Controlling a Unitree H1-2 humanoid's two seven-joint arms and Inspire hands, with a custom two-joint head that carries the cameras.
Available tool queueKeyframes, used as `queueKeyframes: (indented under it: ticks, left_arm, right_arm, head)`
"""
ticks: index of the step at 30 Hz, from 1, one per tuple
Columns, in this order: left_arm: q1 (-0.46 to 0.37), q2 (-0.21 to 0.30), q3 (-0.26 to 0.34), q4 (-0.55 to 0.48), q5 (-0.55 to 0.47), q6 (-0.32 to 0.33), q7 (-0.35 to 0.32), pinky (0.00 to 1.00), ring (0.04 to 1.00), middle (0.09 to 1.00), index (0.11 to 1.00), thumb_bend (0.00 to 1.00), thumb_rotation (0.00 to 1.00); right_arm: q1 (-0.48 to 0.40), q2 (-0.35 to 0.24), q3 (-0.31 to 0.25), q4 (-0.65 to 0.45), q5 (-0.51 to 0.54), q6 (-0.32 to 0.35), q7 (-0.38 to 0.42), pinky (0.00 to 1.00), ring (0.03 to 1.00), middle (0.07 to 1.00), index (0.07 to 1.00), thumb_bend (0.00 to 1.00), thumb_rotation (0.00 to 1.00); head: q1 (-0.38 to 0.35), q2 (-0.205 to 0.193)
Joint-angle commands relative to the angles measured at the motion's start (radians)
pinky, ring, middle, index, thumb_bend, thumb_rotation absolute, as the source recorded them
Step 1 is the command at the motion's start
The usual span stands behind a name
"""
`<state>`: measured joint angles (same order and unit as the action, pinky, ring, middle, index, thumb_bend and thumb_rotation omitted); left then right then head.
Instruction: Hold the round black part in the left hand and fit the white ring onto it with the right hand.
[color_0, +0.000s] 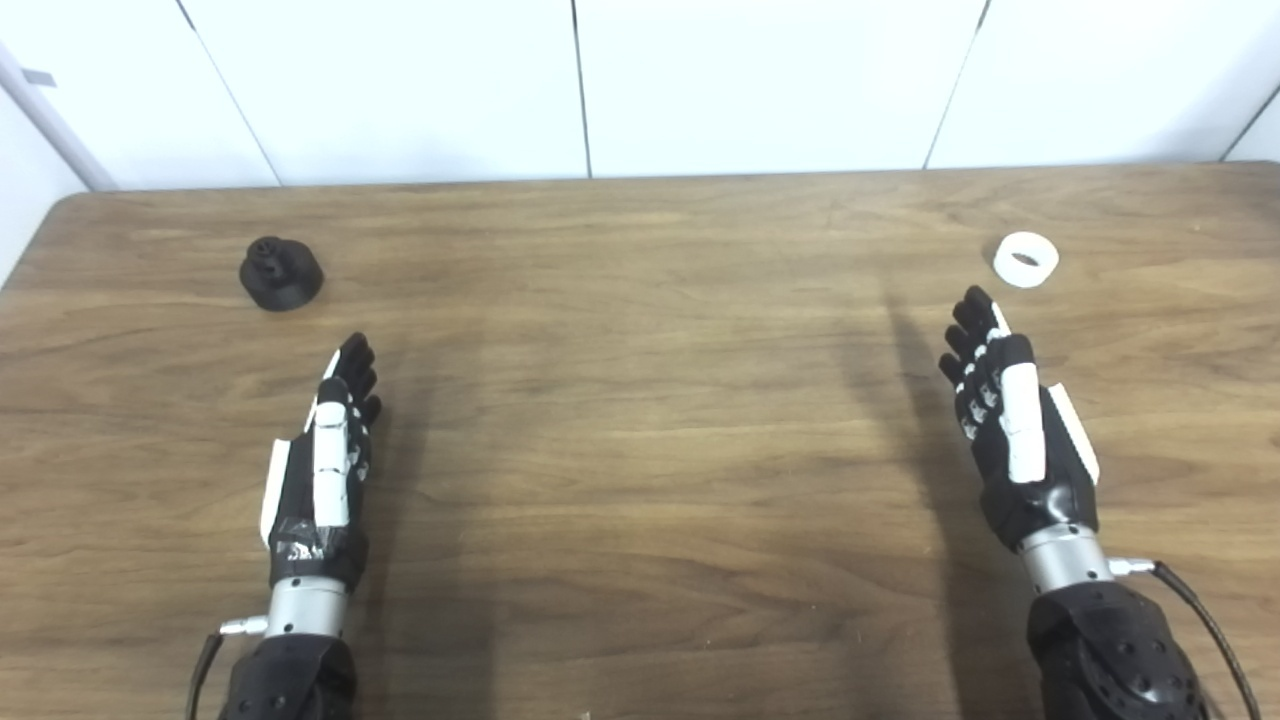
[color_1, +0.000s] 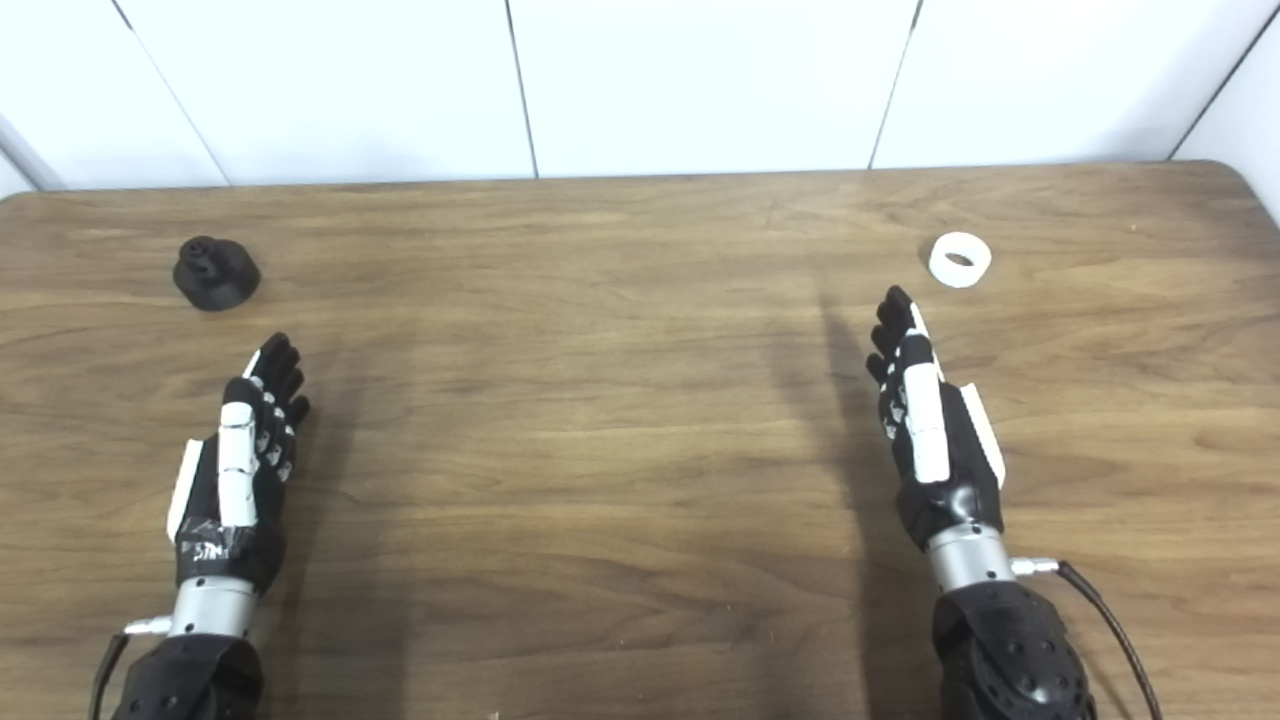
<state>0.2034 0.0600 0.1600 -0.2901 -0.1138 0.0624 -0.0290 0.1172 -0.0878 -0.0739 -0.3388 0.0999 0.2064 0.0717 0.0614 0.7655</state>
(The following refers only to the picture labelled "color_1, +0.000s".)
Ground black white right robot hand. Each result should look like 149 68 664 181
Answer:
865 285 1007 553

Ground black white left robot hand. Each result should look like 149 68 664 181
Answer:
165 333 311 593

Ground white plastic ring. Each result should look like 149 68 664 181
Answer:
928 232 993 289

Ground round black plastic part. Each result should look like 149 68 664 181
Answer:
172 236 262 312

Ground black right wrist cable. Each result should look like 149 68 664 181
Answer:
1012 557 1163 720

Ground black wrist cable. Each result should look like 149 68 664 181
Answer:
90 617 173 720
1012 557 1163 720

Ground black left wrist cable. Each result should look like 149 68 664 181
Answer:
90 617 173 720

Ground grey wall corner post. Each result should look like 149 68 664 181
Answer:
0 112 67 191

